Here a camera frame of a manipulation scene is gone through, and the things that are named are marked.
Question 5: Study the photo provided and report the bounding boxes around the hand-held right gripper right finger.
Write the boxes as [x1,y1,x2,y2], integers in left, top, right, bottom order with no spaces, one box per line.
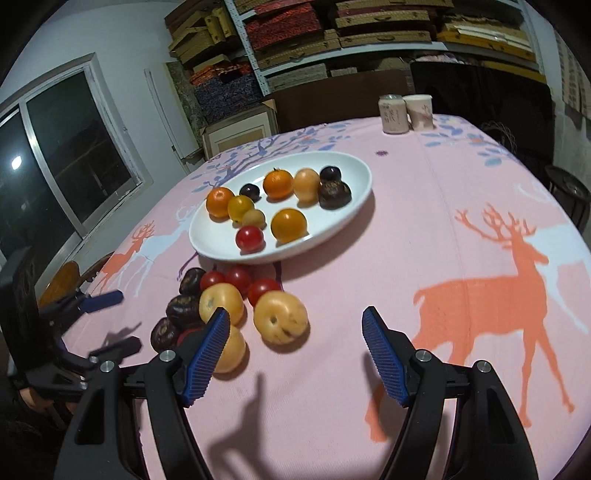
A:
[362,306,539,480]

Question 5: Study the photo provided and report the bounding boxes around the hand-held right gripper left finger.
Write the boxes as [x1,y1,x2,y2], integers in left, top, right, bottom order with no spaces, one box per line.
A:
[53,308,230,480]

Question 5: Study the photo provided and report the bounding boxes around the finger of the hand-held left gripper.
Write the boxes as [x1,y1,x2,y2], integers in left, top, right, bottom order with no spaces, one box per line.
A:
[65,335,142,370]
[44,290,124,326]

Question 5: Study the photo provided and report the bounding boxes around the dark brown water chestnut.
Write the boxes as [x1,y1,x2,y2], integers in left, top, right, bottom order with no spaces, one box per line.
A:
[165,295,202,329]
[151,317,182,354]
[318,180,352,210]
[178,267,207,296]

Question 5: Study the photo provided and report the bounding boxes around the white plate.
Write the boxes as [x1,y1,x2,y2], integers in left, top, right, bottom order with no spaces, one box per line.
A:
[188,150,373,265]

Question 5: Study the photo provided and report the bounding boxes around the large orange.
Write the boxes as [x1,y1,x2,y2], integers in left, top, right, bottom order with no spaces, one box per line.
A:
[206,187,235,219]
[263,168,295,200]

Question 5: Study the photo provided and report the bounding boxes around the small yellow tangerine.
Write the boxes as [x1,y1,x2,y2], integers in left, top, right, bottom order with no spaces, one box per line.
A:
[227,195,256,222]

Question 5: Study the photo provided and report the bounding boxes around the person's left hand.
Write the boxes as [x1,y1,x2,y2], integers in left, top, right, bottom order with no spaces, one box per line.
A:
[17,387,52,411]

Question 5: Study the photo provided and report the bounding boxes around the wooden chair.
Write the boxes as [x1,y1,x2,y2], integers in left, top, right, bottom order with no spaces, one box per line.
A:
[39,251,116,308]

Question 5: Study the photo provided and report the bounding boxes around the pink deer print tablecloth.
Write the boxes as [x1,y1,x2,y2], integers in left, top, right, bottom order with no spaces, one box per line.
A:
[60,113,591,480]

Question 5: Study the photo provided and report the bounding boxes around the aluminium sliding window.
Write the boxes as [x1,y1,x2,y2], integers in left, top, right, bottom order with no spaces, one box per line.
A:
[0,53,155,278]

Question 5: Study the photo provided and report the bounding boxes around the white long plank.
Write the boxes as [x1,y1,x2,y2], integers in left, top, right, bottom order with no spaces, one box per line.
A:
[144,68,204,174]

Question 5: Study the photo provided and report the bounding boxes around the grey-green stone slab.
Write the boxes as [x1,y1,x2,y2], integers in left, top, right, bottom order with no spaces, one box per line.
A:
[167,62,207,139]

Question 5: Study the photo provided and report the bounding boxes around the pile of mixed patterned boxes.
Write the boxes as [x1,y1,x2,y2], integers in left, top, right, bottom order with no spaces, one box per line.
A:
[165,0,264,123]

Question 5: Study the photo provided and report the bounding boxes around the beige drink can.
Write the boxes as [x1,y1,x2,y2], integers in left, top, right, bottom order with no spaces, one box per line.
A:
[378,94,411,135]

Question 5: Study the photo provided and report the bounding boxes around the white paper cup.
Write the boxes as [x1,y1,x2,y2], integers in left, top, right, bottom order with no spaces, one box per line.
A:
[403,94,435,132]

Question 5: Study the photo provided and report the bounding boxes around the black round stool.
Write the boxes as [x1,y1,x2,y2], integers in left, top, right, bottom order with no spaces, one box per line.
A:
[545,165,591,232]

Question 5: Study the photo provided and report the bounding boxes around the dark brown board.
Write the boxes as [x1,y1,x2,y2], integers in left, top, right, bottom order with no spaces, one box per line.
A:
[270,69,411,134]

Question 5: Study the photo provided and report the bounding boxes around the white metal shelf rack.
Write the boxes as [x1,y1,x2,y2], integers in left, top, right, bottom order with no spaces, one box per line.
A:
[224,0,550,100]

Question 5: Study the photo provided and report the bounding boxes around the black chair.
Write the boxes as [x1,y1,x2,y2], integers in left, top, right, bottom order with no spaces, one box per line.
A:
[410,61,555,167]

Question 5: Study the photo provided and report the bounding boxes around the grey woven box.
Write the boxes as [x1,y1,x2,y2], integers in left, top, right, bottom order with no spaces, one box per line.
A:
[267,65,328,93]

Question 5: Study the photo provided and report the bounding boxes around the stack of tan woven boxes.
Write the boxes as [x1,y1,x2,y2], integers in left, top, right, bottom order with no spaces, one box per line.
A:
[231,0,462,77]

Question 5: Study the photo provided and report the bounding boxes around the large red patterned box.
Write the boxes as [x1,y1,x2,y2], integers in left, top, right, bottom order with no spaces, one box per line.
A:
[244,2,324,51]

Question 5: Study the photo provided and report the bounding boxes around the stack of yellow flat boxes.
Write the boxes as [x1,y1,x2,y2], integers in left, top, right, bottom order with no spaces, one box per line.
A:
[436,11,541,63]

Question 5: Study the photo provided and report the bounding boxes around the beige checked curtain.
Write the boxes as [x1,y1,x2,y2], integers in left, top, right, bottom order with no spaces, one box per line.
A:
[551,34,591,118]

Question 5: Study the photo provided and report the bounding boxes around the wooden picture frame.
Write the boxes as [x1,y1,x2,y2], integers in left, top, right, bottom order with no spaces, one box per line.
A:
[201,99,278,158]

